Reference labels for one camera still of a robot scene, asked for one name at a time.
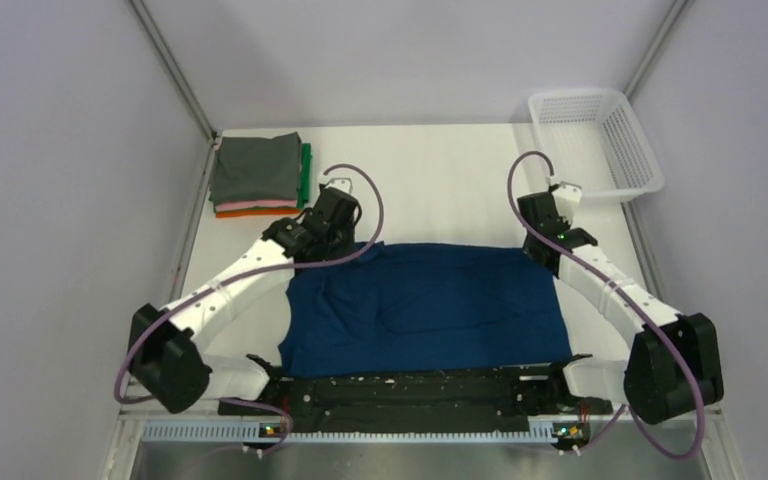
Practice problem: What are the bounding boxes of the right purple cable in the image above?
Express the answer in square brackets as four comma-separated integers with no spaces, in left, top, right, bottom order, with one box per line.
[506,150,708,462]

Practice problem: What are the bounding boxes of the left aluminium frame rail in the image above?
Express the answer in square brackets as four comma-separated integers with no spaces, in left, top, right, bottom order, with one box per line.
[101,0,216,479]

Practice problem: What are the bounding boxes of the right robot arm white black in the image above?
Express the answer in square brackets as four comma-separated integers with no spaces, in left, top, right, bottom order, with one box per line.
[508,182,724,425]

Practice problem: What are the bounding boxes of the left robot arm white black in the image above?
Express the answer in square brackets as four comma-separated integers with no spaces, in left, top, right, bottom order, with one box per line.
[126,178,361,414]

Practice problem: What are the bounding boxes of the green folded t shirt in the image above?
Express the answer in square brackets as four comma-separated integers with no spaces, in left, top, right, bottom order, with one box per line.
[296,143,313,210]

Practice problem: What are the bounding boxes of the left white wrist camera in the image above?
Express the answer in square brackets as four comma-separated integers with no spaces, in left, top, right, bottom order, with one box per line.
[317,174,353,194]

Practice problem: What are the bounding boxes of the grey folded t shirt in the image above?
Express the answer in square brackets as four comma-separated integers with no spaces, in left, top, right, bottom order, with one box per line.
[210,132,302,204]

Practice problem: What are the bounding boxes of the orange folded t shirt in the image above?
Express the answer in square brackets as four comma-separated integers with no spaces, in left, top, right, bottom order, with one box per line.
[215,208,301,218]

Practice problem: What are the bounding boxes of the aluminium frame rail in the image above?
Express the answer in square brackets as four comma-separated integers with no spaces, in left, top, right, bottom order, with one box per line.
[622,1,744,479]
[101,0,216,479]

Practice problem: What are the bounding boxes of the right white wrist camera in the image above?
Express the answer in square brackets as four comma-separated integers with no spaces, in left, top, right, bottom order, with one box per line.
[549,181,583,223]

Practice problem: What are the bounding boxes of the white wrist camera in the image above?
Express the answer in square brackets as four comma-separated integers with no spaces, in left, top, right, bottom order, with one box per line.
[549,181,583,223]
[317,174,353,194]

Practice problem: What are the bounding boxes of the purple cable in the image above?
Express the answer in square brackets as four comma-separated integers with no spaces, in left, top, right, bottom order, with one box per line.
[113,163,386,458]
[506,150,708,462]

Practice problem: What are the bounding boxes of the pink folded t shirt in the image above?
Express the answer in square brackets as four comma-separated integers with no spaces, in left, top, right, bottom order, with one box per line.
[214,199,298,212]

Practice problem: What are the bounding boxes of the white plastic basket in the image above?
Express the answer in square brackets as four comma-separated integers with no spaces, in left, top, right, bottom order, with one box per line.
[528,88,665,203]

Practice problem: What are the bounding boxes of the right aluminium frame rail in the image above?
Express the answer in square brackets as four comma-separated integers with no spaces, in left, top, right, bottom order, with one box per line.
[622,1,744,479]

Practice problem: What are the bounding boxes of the blue t shirt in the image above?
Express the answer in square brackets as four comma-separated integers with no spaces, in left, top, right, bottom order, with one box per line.
[279,243,572,378]

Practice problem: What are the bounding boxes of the grey slotted cable duct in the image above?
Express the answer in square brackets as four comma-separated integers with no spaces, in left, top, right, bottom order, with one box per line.
[142,421,558,444]

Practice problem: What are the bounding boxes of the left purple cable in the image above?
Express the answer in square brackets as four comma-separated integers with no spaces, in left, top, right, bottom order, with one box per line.
[113,163,386,458]

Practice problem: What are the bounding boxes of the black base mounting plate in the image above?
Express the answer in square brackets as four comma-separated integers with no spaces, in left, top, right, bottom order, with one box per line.
[218,364,613,434]

